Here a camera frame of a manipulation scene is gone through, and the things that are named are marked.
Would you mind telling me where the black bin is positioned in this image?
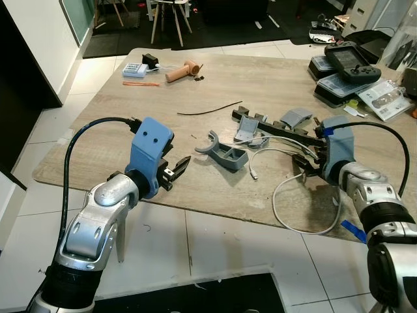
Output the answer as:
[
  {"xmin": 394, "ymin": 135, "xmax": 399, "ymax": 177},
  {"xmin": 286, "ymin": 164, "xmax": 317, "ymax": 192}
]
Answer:
[{"xmin": 351, "ymin": 29, "xmax": 392, "ymax": 63}]

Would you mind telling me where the grey curved printed part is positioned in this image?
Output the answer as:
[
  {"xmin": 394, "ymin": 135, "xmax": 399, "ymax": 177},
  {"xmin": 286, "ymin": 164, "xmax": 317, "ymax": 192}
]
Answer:
[{"xmin": 280, "ymin": 107, "xmax": 315, "ymax": 128}]

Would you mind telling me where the black long toothed part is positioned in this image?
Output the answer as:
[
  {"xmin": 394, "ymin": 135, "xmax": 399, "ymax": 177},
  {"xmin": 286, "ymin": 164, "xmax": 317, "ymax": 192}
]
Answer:
[{"xmin": 232, "ymin": 105, "xmax": 327, "ymax": 148}]

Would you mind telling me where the grey forked printed part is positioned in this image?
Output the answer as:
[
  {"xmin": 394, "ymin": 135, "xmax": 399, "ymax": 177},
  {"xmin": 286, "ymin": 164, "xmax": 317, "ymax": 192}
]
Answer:
[{"xmin": 194, "ymin": 130, "xmax": 249, "ymax": 172}]

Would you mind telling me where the small white packet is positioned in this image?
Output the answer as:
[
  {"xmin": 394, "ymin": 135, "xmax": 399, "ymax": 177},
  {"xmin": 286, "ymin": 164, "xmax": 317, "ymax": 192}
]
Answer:
[{"xmin": 343, "ymin": 98, "xmax": 369, "ymax": 119}]

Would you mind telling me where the large dark organizer box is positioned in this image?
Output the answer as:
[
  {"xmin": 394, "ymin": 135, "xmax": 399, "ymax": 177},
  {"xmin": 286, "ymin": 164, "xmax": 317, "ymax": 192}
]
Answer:
[{"xmin": 314, "ymin": 72, "xmax": 366, "ymax": 109}]

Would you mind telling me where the grey small printed box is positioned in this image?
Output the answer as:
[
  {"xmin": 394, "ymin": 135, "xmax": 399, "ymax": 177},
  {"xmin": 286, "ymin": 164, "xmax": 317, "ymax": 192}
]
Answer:
[{"xmin": 234, "ymin": 115, "xmax": 263, "ymax": 145}]

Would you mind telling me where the blue tape strip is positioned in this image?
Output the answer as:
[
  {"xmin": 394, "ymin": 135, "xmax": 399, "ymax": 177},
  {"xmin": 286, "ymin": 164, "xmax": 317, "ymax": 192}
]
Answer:
[{"xmin": 340, "ymin": 220, "xmax": 367, "ymax": 243}]

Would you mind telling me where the small dark organizer box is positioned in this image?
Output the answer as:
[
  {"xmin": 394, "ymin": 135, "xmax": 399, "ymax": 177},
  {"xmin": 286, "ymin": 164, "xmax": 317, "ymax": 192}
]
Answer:
[{"xmin": 307, "ymin": 55, "xmax": 340, "ymax": 81}]

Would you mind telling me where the grey table leg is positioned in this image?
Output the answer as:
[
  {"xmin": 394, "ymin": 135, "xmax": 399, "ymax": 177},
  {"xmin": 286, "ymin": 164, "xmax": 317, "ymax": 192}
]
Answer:
[{"xmin": 115, "ymin": 220, "xmax": 126, "ymax": 263}]

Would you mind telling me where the clear blister pack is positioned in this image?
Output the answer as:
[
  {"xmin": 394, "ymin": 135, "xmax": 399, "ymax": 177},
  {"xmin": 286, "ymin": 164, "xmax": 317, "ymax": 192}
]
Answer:
[{"xmin": 356, "ymin": 79, "xmax": 415, "ymax": 122}]

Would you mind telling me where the black handheld controller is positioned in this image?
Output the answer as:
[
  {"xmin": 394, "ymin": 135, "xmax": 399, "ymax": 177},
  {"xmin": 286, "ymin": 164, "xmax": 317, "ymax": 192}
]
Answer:
[{"xmin": 324, "ymin": 40, "xmax": 382, "ymax": 85}]

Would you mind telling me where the white blue small box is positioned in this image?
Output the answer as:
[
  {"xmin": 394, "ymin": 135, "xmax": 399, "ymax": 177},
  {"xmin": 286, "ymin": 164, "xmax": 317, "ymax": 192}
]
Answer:
[{"xmin": 122, "ymin": 62, "xmax": 150, "ymax": 80}]

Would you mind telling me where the black power adapter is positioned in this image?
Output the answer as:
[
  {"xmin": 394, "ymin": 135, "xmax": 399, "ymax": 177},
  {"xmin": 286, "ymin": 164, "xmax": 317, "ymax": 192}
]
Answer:
[{"xmin": 141, "ymin": 53, "xmax": 161, "ymax": 70}]

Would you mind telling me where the grey white floor clutter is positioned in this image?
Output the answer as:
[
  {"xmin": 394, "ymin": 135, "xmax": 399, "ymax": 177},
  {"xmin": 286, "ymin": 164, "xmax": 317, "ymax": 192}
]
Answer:
[{"xmin": 309, "ymin": 19, "xmax": 347, "ymax": 44}]

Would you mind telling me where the clear plastic bag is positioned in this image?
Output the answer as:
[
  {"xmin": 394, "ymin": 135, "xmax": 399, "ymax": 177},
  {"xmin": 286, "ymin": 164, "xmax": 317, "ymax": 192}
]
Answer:
[{"xmin": 387, "ymin": 5, "xmax": 417, "ymax": 73}]

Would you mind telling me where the wooden stool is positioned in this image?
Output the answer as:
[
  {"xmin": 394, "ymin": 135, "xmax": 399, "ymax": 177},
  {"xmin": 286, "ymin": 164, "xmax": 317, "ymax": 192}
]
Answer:
[{"xmin": 149, "ymin": 0, "xmax": 194, "ymax": 47}]

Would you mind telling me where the frosted glass door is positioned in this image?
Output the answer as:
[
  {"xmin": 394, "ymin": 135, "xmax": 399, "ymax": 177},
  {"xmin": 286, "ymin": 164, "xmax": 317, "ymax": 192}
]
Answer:
[{"xmin": 61, "ymin": 0, "xmax": 97, "ymax": 46}]

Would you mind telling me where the black cabinet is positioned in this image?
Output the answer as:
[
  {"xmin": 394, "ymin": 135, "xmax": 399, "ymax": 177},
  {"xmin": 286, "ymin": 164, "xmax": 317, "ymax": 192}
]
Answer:
[{"xmin": 0, "ymin": 5, "xmax": 63, "ymax": 171}]

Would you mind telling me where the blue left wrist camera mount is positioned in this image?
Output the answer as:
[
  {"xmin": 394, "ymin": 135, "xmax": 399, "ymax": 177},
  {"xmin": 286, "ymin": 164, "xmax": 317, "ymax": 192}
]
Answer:
[{"xmin": 128, "ymin": 117, "xmax": 175, "ymax": 198}]

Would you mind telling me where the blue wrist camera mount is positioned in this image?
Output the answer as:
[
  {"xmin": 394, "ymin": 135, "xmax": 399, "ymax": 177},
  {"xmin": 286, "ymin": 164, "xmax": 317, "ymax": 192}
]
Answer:
[
  {"xmin": 319, "ymin": 117, "xmax": 356, "ymax": 181},
  {"xmin": 128, "ymin": 117, "xmax": 175, "ymax": 198}
]

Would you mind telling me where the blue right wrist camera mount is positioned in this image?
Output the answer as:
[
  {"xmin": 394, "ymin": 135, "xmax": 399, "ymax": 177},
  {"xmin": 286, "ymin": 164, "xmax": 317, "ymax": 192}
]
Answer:
[{"xmin": 319, "ymin": 117, "xmax": 356, "ymax": 181}]

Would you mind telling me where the white usb cable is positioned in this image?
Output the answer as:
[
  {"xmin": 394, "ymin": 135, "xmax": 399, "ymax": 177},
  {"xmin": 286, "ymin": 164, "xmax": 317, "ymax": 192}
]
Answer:
[{"xmin": 250, "ymin": 145, "xmax": 343, "ymax": 236}]

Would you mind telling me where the thin black cable tie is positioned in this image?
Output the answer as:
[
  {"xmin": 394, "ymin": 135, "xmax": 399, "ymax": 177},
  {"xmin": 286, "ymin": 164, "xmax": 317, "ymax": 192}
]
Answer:
[{"xmin": 177, "ymin": 100, "xmax": 244, "ymax": 116}]

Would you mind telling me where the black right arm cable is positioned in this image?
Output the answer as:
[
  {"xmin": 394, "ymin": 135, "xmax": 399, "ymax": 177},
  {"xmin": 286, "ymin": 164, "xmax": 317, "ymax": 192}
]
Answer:
[{"xmin": 331, "ymin": 121, "xmax": 412, "ymax": 216}]

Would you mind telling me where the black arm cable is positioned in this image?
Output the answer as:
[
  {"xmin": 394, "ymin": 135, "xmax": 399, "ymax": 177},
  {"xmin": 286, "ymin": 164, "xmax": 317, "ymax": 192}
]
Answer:
[
  {"xmin": 331, "ymin": 121, "xmax": 412, "ymax": 216},
  {"xmin": 59, "ymin": 117, "xmax": 141, "ymax": 261}
]

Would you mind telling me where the orange cable tie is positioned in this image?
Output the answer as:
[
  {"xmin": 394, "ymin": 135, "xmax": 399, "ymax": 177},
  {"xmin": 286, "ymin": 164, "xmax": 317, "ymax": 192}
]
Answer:
[{"xmin": 122, "ymin": 80, "xmax": 161, "ymax": 87}]

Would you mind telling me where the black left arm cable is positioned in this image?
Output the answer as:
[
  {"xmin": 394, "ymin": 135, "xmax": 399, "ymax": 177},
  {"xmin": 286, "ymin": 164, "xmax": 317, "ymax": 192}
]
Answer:
[{"xmin": 59, "ymin": 117, "xmax": 141, "ymax": 261}]

